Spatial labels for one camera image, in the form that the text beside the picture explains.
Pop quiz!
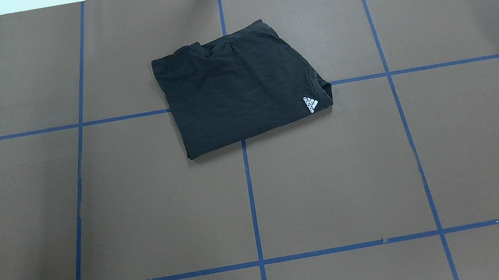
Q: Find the black graphic t-shirt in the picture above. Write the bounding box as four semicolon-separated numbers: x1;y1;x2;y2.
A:
151;19;334;160

